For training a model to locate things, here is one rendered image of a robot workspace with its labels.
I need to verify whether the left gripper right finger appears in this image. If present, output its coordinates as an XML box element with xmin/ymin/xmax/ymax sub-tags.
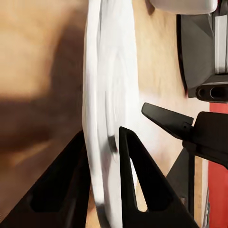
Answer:
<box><xmin>119</xmin><ymin>127</ymin><xmax>199</xmax><ymax>228</ymax></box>

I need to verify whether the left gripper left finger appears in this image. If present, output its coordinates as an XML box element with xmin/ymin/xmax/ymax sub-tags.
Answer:
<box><xmin>0</xmin><ymin>130</ymin><xmax>91</xmax><ymax>228</ymax></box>

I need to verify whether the saucer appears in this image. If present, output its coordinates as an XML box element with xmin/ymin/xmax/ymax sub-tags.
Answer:
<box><xmin>82</xmin><ymin>0</ymin><xmax>139</xmax><ymax>228</ymax></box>

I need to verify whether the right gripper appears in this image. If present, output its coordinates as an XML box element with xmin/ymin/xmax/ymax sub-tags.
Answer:
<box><xmin>141</xmin><ymin>102</ymin><xmax>228</xmax><ymax>170</ymax></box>

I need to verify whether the coffee cup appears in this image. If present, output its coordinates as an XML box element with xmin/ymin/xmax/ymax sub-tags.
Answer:
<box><xmin>149</xmin><ymin>0</ymin><xmax>218</xmax><ymax>15</ymax></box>

